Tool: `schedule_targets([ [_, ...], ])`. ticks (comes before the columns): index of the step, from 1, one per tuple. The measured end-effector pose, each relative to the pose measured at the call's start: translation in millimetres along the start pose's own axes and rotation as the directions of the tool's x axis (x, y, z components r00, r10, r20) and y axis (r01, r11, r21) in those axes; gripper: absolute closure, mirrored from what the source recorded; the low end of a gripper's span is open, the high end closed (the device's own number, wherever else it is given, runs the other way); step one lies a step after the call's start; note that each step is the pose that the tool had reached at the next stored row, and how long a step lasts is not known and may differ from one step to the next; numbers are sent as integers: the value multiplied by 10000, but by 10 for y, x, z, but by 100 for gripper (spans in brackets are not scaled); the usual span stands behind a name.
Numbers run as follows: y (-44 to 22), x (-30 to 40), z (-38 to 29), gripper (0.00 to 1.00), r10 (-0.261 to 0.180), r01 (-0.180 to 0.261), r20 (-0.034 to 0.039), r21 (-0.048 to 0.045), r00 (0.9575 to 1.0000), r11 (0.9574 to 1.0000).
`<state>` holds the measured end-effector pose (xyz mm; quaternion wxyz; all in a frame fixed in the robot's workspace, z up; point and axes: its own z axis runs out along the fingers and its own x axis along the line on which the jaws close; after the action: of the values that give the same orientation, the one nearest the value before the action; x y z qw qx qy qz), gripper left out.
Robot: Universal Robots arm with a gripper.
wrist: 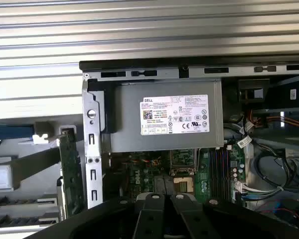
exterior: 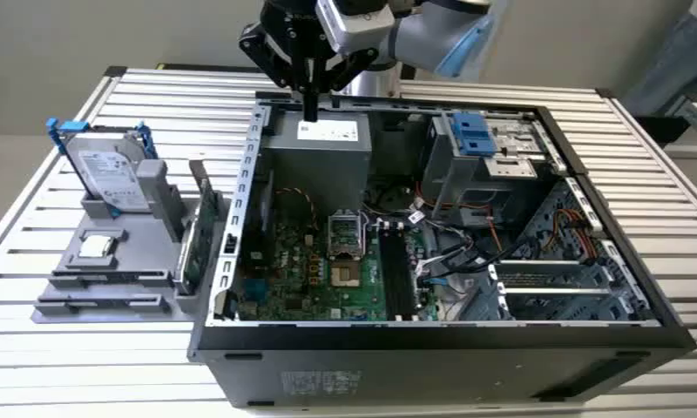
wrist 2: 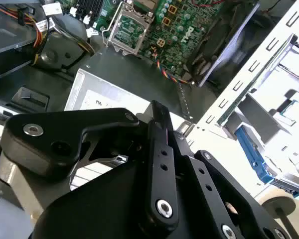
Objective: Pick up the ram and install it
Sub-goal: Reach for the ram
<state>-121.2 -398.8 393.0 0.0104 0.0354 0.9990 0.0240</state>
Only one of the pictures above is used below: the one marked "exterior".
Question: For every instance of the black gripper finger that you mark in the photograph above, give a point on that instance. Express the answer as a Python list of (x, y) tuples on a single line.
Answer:
[(264, 56), (358, 65)]

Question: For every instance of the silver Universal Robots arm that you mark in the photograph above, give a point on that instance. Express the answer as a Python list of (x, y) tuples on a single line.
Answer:
[(424, 39)]

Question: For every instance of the black RAM slot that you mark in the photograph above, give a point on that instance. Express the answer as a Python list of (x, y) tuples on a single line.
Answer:
[(391, 270), (404, 270)]

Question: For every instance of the grey power supply unit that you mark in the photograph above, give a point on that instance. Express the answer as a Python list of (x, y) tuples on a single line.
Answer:
[(314, 170)]

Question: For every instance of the blue drive bay latch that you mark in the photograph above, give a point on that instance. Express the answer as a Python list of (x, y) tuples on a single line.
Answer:
[(474, 135)]

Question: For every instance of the silver drive cage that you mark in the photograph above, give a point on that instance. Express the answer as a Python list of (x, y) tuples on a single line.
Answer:
[(459, 183)]

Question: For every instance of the hard disk in blue carrier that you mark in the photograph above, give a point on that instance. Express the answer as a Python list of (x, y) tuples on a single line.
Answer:
[(111, 174)]

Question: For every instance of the green graphics card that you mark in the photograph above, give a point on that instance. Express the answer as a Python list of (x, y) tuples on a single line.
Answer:
[(200, 244)]

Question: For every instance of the grey parts rack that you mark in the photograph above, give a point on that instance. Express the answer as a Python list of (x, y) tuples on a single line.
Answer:
[(146, 244)]

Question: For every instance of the CPU socket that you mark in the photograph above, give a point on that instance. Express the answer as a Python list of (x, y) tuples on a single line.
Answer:
[(347, 273)]

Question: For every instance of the green motherboard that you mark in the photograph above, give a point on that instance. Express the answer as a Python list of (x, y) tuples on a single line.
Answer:
[(291, 278)]

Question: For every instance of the silver CPU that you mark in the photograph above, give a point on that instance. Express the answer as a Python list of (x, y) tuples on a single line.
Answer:
[(98, 246)]

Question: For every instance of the blue expansion slot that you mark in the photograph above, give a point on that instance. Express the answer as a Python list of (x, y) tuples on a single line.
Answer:
[(256, 291)]

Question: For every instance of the black block beside table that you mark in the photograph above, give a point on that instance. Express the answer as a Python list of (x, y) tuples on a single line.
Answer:
[(663, 128)]

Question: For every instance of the person in blue jeans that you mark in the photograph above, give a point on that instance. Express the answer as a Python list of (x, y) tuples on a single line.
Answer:
[(686, 56)]

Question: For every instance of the silver disk bay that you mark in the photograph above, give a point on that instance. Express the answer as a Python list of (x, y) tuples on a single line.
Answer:
[(552, 291)]

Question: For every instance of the black open PC case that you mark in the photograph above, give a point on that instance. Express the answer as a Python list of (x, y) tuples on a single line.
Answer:
[(442, 374)]

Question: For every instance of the grey label sticker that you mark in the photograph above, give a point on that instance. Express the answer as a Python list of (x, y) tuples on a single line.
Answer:
[(319, 382)]

